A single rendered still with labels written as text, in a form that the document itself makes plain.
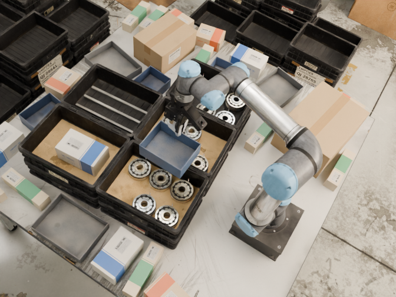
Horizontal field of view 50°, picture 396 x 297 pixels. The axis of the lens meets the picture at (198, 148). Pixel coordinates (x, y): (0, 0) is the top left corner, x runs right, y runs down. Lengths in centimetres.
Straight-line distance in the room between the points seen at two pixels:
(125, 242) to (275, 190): 77
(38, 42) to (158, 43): 92
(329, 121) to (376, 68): 186
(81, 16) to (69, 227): 179
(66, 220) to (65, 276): 71
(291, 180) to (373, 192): 196
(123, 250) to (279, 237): 68
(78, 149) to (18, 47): 124
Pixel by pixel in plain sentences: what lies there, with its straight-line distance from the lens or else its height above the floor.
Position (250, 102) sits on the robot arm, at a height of 142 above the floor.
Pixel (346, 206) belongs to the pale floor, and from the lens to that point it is 311.
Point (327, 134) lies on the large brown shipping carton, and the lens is 219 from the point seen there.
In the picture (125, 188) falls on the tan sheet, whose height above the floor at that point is 83.
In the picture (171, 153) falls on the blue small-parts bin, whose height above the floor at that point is 107.
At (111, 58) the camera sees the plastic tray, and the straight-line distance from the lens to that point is 258.
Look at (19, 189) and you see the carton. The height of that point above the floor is 76.
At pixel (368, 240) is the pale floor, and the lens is 308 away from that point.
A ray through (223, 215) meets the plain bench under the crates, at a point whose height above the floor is 70.
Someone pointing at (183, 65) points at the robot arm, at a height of 147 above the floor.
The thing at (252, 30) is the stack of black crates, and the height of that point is 38.
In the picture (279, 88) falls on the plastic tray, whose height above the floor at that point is 70.
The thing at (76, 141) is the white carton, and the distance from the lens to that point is 197.
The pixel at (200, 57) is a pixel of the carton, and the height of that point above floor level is 76.
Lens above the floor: 255
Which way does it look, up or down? 57 degrees down
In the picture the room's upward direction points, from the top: 11 degrees clockwise
